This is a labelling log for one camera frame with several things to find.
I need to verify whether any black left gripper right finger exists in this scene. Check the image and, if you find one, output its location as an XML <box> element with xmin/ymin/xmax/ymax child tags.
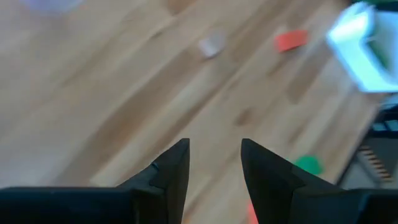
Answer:
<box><xmin>241</xmin><ymin>138</ymin><xmax>398</xmax><ymax>224</ymax></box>

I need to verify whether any white plastic bin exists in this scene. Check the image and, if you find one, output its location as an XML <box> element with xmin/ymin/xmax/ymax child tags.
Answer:
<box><xmin>325</xmin><ymin>1</ymin><xmax>398</xmax><ymax>94</ymax></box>

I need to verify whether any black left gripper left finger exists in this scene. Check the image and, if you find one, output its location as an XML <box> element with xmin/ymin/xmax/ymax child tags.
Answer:
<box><xmin>0</xmin><ymin>138</ymin><xmax>191</xmax><ymax>224</ymax></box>

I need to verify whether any large green cube block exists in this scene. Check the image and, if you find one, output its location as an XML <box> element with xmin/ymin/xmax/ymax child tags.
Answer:
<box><xmin>293</xmin><ymin>154</ymin><xmax>325</xmax><ymax>176</ymax></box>

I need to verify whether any long orange-red block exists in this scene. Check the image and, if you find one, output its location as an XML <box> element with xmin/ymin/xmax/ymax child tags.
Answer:
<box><xmin>246</xmin><ymin>201</ymin><xmax>259</xmax><ymax>224</ymax></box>

